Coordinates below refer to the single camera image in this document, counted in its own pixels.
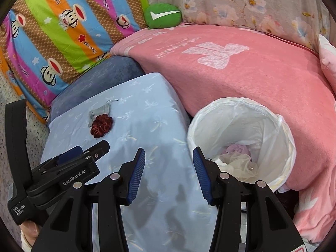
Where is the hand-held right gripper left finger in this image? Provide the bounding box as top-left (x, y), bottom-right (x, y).
top-left (31, 147), bottom-right (146, 252)

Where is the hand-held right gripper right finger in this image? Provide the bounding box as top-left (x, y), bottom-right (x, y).
top-left (192, 146), bottom-right (302, 252)

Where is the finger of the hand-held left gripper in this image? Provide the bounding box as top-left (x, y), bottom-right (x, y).
top-left (79, 140), bottom-right (110, 163)
top-left (56, 146), bottom-right (83, 164)

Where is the dark red scrunchie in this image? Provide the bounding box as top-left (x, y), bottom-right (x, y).
top-left (91, 114), bottom-right (114, 138)

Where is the purple garment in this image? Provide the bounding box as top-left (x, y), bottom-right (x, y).
top-left (224, 144), bottom-right (252, 156)

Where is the white lined bin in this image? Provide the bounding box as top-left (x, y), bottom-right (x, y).
top-left (187, 97), bottom-right (297, 193)

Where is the person's left forearm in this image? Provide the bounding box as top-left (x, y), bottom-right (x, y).
top-left (20, 222), bottom-right (40, 252)

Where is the light blue cloth-covered stool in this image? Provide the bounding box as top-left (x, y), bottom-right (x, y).
top-left (41, 72), bottom-right (219, 252)

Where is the blue cushion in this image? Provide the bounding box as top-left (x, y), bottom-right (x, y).
top-left (49, 55), bottom-right (145, 126)

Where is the pink blanket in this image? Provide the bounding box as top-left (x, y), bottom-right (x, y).
top-left (110, 22), bottom-right (336, 244)

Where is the striped monkey print pillow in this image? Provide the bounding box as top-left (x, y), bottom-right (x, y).
top-left (0, 0), bottom-right (150, 125)

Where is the green cushion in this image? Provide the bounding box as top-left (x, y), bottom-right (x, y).
top-left (144, 3), bottom-right (182, 29)

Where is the pink pillow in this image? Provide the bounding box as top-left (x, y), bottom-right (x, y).
top-left (318, 34), bottom-right (336, 91)

